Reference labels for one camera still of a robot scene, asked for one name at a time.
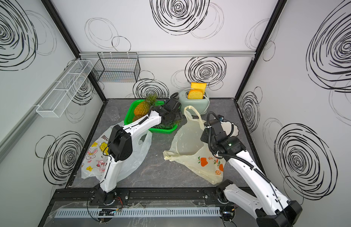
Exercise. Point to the mint green toaster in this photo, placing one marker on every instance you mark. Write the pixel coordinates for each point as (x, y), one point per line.
(201, 105)

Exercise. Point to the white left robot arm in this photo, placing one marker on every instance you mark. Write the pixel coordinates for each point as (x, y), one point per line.
(123, 139)

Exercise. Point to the white scalloped plate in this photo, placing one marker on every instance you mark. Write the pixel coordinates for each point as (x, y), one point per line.
(230, 128)

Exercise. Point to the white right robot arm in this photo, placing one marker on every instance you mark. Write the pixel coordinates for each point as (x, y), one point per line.
(267, 205)

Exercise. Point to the white mesh wall shelf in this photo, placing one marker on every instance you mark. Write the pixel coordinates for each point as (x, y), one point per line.
(64, 91)

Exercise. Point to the green plastic basket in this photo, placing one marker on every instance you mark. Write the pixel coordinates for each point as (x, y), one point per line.
(130, 115)

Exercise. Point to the yellow ripe pineapple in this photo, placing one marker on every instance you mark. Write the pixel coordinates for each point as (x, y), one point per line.
(144, 107)

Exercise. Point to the back toast slice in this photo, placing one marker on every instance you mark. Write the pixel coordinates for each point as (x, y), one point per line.
(199, 86)

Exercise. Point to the black wire wall basket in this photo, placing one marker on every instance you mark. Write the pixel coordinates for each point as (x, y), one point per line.
(122, 67)

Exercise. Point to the yellowish fruit print plastic bag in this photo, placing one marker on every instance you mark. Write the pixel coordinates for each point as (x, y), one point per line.
(188, 150)

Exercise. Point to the green pineapple middle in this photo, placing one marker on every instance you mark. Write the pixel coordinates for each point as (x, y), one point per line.
(168, 126)

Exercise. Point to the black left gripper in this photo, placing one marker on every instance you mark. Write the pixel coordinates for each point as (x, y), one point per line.
(178, 115)

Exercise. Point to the toast slice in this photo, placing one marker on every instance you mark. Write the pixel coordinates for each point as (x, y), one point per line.
(199, 86)
(195, 94)

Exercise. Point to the front toast slice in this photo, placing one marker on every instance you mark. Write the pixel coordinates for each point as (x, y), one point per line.
(195, 94)

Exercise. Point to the clear plastic cup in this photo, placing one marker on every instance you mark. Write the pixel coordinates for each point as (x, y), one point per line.
(113, 113)

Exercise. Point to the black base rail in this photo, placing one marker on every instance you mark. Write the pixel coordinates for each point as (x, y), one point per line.
(128, 196)

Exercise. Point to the grey slotted cable duct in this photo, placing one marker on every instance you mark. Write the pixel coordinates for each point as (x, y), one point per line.
(138, 212)

